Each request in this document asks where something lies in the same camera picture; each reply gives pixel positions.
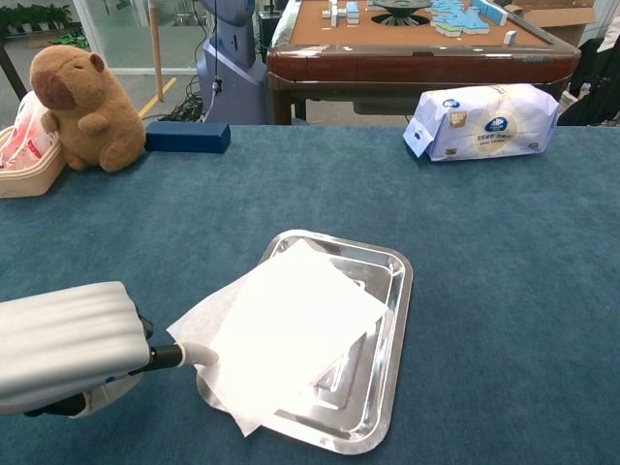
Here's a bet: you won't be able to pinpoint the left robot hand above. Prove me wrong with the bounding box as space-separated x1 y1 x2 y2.
0 280 219 419

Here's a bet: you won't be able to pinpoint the white paper towel sheet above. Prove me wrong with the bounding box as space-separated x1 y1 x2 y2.
166 237 389 438

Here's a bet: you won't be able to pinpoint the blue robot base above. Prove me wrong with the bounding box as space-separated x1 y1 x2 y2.
196 0 268 125

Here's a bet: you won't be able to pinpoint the stainless steel tray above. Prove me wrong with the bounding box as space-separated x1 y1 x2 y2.
196 229 415 456

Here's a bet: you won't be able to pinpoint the beige plastic container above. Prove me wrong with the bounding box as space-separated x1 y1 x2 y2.
0 124 68 200

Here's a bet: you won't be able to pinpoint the red white snack bag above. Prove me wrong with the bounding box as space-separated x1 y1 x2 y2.
0 90 54 171

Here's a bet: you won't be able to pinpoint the brown capybara plush toy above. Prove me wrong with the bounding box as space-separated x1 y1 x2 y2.
29 45 147 173

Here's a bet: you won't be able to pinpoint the dark blue rectangular box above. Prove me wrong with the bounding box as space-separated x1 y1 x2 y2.
144 120 232 155

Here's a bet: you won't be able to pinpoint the orange wooden pole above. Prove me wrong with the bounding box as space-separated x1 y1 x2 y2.
148 0 165 102

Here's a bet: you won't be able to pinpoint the green potted plants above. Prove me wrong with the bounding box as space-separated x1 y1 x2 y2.
0 3 73 38

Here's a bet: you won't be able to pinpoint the blue table mat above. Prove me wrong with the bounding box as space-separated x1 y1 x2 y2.
0 124 620 465

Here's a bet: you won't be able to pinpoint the brown mahjong table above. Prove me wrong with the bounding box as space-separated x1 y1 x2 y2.
265 0 582 126

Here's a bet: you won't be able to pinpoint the black mahjong table centre dial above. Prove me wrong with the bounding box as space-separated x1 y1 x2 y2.
370 0 434 25

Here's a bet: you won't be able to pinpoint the white blue tissue pack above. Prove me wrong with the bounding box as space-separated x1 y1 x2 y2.
402 82 561 163

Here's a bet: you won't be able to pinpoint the cardboard box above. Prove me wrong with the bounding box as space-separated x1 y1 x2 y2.
503 0 598 47

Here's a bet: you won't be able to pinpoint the black floor cable bundle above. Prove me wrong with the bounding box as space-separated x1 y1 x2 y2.
159 72 214 123

